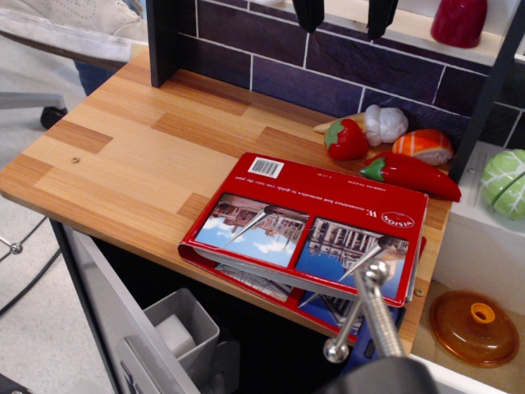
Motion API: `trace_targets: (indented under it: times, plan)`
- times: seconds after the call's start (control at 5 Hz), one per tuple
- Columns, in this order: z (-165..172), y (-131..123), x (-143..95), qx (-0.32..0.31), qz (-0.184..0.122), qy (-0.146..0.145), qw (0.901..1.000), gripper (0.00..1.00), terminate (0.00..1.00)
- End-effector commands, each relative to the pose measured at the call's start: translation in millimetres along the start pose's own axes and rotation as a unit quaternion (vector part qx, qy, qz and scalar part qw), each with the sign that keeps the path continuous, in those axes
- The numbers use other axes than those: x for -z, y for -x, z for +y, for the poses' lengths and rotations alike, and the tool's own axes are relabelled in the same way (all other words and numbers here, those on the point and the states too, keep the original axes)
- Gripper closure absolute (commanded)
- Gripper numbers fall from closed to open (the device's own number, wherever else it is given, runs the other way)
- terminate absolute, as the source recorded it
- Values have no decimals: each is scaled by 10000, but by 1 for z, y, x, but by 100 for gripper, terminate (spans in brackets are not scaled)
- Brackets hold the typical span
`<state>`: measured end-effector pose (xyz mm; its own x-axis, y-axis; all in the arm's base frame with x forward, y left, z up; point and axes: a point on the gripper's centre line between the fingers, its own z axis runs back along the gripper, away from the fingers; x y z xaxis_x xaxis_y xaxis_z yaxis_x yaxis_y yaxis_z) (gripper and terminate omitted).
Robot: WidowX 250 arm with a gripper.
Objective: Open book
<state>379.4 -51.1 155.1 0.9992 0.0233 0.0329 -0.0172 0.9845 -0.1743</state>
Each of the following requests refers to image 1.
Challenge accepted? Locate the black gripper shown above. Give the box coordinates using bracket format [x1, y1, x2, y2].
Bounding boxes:
[316, 260, 438, 394]

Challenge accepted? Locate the red travel guide book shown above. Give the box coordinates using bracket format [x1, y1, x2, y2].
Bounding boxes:
[178, 153, 428, 331]

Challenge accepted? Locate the blue object under table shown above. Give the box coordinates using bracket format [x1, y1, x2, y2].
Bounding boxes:
[341, 307, 406, 375]

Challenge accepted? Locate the orange transparent pot lid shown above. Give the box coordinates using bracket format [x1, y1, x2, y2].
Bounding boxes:
[430, 291, 520, 368]

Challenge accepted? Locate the red toy chili pepper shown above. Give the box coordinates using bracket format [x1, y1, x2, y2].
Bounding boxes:
[360, 152, 462, 202]

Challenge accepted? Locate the grey plastic bin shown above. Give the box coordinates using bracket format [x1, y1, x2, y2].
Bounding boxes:
[144, 288, 220, 386]

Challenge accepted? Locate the red toy strawberry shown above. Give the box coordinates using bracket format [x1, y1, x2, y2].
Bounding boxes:
[324, 119, 369, 160]

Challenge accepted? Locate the orange salmon sushi toy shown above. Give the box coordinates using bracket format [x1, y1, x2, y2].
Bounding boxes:
[392, 129, 454, 166]

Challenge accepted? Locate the white toy garlic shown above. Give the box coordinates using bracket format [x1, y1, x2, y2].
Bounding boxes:
[364, 104, 409, 147]

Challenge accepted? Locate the tan toy bread piece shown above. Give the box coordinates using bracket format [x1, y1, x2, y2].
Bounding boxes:
[313, 112, 366, 134]

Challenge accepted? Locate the green toy cabbage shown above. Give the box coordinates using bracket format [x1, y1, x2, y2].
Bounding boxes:
[480, 149, 524, 220]

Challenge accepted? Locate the grey cabinet door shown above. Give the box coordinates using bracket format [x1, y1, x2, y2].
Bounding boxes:
[62, 226, 199, 393]

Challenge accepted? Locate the light wooden shelf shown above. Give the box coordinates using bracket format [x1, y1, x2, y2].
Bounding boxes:
[248, 0, 525, 68]

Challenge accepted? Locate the grey chair base with caster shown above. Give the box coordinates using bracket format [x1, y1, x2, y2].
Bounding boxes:
[1, 92, 68, 130]

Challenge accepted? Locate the white sneaker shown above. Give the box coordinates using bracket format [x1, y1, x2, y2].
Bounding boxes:
[1, 1, 148, 63]

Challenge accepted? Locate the black shelf post right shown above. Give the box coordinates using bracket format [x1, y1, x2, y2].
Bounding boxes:
[449, 0, 525, 183]

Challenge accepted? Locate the black shelf post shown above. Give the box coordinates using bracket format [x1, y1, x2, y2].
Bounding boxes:
[449, 0, 525, 183]
[146, 0, 180, 88]

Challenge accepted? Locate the black hanging utensil handle right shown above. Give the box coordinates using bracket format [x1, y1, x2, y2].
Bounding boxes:
[367, 0, 398, 40]

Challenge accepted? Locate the black hanging utensil handle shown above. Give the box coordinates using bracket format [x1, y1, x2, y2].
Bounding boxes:
[367, 0, 398, 40]
[292, 0, 325, 33]

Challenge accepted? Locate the black hanging utensil handle left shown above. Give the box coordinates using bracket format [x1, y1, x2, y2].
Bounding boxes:
[292, 0, 325, 33]

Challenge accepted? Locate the black floor cable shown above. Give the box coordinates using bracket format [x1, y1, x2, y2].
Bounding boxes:
[0, 216, 62, 316]

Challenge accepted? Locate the black shelf post left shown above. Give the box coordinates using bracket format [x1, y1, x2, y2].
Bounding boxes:
[146, 0, 180, 88]

